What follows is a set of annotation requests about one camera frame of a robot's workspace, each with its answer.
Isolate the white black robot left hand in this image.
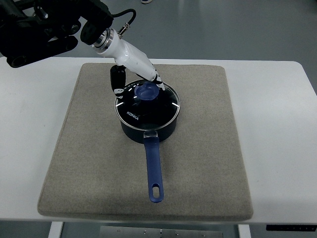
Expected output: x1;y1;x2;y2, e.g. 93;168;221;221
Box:
93;28;165;90

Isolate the glass lid with blue knob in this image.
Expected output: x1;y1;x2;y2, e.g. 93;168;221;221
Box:
114;80;180;130

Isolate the dark pot with blue handle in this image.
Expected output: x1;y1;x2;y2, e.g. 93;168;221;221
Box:
114;79;181;203

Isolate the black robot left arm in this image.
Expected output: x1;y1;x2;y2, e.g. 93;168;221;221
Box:
0;0;136;68

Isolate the white blue shoe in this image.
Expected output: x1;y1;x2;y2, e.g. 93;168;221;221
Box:
141;0;152;4

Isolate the beige fabric mat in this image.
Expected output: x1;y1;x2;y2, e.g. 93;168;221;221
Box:
38;63;253;221

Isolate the metal table crossbar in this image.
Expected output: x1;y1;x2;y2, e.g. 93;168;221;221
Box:
99;226;223;238

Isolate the white left table leg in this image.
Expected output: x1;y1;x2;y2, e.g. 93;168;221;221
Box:
48;222;64;238

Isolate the white table leg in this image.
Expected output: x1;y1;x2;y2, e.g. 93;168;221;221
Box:
48;222;64;238
238;224;251;238

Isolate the white right table leg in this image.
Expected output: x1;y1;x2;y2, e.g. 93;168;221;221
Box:
238;224;251;238

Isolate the black table control panel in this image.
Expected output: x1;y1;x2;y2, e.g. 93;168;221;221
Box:
266;225;317;232

